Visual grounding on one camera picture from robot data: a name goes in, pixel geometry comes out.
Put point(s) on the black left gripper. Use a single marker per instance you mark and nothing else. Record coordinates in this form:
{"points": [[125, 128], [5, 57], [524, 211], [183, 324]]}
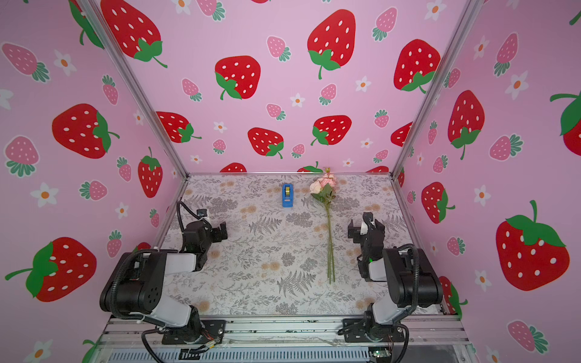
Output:
{"points": [[217, 237]]}

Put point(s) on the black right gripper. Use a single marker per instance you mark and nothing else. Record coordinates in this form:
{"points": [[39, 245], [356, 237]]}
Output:
{"points": [[366, 228]]}

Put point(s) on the artificial pink flower bouquet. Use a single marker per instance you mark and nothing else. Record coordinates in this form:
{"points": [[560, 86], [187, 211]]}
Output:
{"points": [[323, 190]]}

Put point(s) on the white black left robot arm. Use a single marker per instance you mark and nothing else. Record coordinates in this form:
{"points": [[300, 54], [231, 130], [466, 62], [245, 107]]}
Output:
{"points": [[135, 289]]}

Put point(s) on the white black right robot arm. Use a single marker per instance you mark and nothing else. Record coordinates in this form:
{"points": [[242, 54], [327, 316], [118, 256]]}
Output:
{"points": [[411, 283]]}

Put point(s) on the blue tape dispenser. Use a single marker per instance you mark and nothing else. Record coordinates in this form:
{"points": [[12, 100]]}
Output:
{"points": [[287, 202]]}

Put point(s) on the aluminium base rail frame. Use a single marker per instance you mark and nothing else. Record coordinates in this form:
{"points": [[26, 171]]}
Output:
{"points": [[291, 339]]}

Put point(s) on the aluminium corner post right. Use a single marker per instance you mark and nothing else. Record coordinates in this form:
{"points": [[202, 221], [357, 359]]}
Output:
{"points": [[456, 42]]}

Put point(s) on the aluminium corner post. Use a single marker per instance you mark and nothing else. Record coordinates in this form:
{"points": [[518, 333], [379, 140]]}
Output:
{"points": [[456, 42], [96, 19]]}

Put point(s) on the aluminium corner post left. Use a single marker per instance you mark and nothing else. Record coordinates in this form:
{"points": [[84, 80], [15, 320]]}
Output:
{"points": [[96, 19]]}

